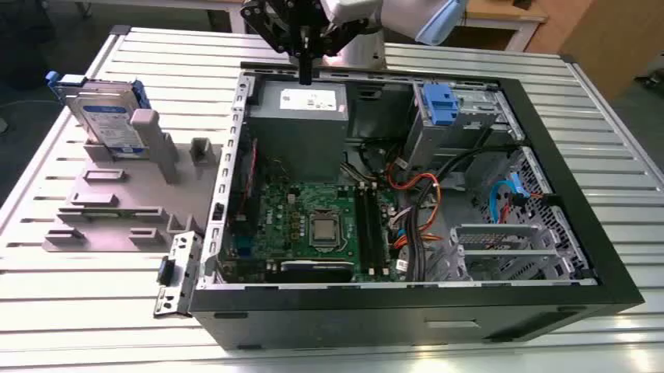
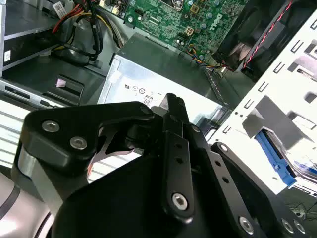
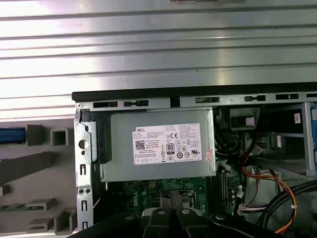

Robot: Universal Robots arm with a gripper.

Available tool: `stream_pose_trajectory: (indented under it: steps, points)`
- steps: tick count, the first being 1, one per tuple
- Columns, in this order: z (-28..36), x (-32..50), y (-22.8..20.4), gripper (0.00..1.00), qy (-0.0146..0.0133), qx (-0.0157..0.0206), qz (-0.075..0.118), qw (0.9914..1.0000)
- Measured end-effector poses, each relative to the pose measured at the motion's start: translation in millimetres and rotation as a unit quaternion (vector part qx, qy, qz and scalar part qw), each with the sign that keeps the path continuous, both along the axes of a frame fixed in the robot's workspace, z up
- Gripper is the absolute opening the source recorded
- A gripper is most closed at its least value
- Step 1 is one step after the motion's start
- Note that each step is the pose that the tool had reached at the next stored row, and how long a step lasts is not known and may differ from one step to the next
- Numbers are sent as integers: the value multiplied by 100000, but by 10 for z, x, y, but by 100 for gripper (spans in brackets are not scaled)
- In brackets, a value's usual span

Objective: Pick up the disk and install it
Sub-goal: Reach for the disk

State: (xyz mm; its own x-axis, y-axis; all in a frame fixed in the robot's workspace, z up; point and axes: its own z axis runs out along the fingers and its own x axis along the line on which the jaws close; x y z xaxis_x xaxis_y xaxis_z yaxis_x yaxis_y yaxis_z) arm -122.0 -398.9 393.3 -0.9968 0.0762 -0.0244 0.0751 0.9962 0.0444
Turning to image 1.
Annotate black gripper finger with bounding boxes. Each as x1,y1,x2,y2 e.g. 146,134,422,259
304,17,364,85
239,0,307,85

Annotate hard disk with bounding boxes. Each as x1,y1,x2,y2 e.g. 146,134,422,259
44,71,152,160

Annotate metal disk bay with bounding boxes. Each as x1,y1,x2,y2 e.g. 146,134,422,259
447,223,577,283

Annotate blue plastic drive latch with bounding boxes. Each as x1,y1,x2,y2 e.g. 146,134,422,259
420,83,460,127

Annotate grey power supply unit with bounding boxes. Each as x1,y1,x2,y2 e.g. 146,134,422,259
243,79,350,183

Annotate metal optical drive cage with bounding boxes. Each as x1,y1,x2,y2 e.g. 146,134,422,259
402,80,523,172

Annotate CPU socket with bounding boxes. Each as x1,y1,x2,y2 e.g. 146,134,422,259
304,208,350,253

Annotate green motherboard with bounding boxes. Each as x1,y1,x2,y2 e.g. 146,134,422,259
216,181,411,284

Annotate silver CPU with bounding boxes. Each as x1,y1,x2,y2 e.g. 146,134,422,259
309,219,340,240

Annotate black RAM slot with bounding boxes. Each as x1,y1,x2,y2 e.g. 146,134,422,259
355,183,376,274
366,183,391,275

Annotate grey parts rack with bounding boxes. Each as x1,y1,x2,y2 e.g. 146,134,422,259
40,108,227,253

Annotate wooden cabinet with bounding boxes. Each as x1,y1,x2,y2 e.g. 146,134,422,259
522,0,664,103

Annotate green RAM stick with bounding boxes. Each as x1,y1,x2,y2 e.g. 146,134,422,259
80,208,141,218

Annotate black graphics card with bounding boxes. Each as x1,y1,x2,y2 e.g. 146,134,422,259
261,256,358,284

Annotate black chair wheel base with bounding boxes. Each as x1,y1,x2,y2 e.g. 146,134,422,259
634,71,664,90

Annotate black blue video connector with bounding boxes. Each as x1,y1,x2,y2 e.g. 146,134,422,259
155,256,176,287

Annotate black open PC case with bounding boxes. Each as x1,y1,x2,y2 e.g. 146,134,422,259
187,60,645,350

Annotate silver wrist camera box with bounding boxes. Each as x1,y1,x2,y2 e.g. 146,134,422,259
317,0,387,26

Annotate wooden desk white frame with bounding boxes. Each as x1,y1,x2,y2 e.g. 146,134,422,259
207,0,550,54

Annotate orange wire bundle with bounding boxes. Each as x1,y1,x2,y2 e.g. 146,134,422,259
387,170,446,252

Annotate blue data wire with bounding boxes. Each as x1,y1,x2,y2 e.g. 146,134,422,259
486,173,541,226

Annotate orange black power wire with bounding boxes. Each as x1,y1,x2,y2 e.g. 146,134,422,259
507,192,551,211

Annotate black cable bundle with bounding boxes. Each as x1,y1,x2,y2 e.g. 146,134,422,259
402,142,522,281

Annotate metal card retention bracket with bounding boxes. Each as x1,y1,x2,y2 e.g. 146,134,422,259
150,229,204,319

